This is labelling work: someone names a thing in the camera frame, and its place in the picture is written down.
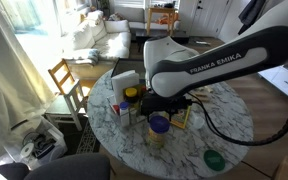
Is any white sheer curtain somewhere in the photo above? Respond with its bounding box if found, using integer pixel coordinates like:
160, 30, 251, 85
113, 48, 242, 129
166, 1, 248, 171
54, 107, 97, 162
0, 0, 57, 163

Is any dark hanging jacket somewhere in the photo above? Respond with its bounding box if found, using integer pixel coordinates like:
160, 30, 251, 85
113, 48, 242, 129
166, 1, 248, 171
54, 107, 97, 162
237, 0, 268, 36

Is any wooden slat chair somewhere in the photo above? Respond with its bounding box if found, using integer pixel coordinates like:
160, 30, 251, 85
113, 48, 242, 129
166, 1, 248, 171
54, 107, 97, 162
47, 58, 82, 98

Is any yellow lid jar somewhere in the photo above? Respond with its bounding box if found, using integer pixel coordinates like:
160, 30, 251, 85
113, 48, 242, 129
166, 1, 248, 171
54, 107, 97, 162
123, 87, 140, 105

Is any orange cloth item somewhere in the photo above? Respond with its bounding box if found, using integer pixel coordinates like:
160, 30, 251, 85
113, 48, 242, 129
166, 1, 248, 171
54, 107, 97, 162
157, 13, 180, 26

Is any clear plastic organizer tray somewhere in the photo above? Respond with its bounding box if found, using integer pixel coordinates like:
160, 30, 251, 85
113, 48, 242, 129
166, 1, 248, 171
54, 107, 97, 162
106, 94, 148, 126

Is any small red cap container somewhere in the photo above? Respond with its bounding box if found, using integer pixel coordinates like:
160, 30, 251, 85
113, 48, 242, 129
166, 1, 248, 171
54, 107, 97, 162
112, 104, 121, 116

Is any silver disc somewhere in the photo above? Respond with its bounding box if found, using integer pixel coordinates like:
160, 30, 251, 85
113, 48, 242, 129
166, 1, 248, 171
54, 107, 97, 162
19, 142, 36, 159

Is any white sofa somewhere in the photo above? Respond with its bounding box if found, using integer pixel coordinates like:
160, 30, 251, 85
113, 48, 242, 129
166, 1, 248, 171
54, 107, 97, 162
62, 6, 145, 73

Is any grey upholstered chair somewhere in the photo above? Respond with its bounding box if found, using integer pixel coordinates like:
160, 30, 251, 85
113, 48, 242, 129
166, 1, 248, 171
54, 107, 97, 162
23, 153, 112, 180

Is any yellow dog picture book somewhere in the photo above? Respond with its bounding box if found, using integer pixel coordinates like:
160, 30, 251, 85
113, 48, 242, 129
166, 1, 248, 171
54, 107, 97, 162
169, 105, 192, 130

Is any patterned floor rug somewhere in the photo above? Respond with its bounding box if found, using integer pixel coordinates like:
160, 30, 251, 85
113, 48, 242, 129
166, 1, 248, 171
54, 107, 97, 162
75, 118, 102, 155

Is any red cap sauce bottle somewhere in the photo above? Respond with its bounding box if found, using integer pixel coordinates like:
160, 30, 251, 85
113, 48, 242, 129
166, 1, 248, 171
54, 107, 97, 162
140, 84, 148, 98

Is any small white chair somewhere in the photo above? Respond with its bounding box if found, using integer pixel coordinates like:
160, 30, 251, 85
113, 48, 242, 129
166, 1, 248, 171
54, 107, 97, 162
44, 79, 89, 132

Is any light wooden block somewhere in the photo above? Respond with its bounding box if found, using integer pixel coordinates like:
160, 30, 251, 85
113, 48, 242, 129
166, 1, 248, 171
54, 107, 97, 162
193, 93, 206, 101
202, 85, 215, 94

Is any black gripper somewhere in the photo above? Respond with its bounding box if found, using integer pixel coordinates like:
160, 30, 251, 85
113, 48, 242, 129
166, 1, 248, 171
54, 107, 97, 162
140, 93, 194, 124

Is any white drawer cabinet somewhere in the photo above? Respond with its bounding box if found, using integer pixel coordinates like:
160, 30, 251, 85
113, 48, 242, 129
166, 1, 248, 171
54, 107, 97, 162
257, 64, 288, 103

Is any white bottle blue cap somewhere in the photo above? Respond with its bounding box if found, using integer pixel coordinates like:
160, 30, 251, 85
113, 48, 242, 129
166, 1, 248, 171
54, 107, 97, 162
119, 101, 131, 128

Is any white plastic measuring cup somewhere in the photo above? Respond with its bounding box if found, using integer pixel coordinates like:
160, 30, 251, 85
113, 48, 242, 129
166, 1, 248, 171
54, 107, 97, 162
188, 113, 207, 131

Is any white napkin stack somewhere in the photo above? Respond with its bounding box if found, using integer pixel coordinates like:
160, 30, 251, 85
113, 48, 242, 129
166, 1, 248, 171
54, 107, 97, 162
111, 69, 141, 104

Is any dark low table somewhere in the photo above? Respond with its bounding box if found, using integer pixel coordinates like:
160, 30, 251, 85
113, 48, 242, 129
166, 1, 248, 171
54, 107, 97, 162
135, 29, 190, 46

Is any white panel door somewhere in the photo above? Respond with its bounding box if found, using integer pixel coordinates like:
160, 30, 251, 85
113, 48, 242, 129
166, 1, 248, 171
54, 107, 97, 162
178, 0, 233, 38

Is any dark grey office chair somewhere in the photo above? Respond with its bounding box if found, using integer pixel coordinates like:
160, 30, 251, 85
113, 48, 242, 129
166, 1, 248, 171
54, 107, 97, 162
0, 162, 31, 180

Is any green round plastic lid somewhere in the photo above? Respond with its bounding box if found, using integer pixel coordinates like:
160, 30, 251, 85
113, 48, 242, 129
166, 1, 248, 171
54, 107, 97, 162
202, 149, 226, 172

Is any tall wooden table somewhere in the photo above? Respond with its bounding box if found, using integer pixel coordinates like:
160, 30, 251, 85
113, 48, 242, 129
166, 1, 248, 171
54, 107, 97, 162
146, 6, 177, 38

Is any clear plastic storage bin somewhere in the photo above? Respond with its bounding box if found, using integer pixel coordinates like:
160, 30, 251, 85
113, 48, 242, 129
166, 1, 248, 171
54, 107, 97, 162
15, 116, 68, 169

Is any grey throw blanket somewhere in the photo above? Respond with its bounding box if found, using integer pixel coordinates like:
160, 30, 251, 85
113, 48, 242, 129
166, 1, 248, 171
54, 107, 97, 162
63, 48, 100, 66

